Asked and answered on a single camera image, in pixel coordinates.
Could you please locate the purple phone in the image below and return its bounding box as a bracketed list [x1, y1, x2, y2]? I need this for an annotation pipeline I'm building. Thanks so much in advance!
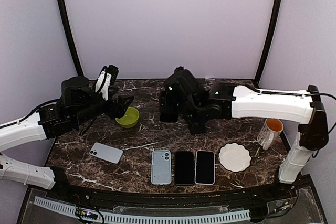
[195, 151, 214, 184]

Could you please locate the black phone case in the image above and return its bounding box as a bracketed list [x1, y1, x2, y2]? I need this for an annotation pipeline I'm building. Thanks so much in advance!
[174, 151, 195, 186]

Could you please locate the lavender phone case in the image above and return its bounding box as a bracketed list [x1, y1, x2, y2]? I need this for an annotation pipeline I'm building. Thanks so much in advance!
[194, 150, 216, 185]

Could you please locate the silver white phone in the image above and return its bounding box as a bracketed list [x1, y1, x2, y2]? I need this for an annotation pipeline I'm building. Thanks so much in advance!
[89, 142, 123, 164]

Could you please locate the light blue phone case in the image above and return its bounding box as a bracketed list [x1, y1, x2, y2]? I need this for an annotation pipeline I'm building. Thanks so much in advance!
[151, 150, 172, 185]

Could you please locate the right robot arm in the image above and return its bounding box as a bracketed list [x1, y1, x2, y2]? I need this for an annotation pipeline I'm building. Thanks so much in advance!
[159, 67, 331, 200]

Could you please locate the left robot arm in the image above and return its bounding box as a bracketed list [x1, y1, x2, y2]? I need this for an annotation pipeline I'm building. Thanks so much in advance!
[1, 77, 134, 201]

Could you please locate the green bowl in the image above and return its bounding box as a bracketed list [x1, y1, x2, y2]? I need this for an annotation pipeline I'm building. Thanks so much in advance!
[115, 107, 140, 129]

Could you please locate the white scalloped dish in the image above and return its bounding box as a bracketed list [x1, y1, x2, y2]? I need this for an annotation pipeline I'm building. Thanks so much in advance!
[218, 143, 251, 173]

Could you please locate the patterned white mug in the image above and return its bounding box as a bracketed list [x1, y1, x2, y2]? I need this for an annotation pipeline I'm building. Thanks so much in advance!
[257, 119, 284, 151]

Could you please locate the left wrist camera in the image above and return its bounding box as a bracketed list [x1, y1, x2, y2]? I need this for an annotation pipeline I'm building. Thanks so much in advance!
[93, 65, 119, 101]

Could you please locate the black front rail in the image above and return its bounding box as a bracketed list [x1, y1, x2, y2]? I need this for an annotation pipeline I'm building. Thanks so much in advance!
[28, 175, 313, 210]

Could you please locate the right black frame post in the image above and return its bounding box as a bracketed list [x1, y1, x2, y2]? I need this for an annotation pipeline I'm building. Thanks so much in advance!
[254, 0, 281, 86]

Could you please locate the black frame post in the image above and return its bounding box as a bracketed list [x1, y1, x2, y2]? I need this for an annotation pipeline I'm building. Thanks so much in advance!
[57, 0, 85, 77]
[254, 0, 281, 86]

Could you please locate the left black frame post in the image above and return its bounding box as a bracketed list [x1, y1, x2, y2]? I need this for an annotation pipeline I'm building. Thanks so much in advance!
[57, 0, 85, 77]

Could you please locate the white cable duct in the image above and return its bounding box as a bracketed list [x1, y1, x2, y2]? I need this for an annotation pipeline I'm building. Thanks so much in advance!
[33, 196, 251, 223]

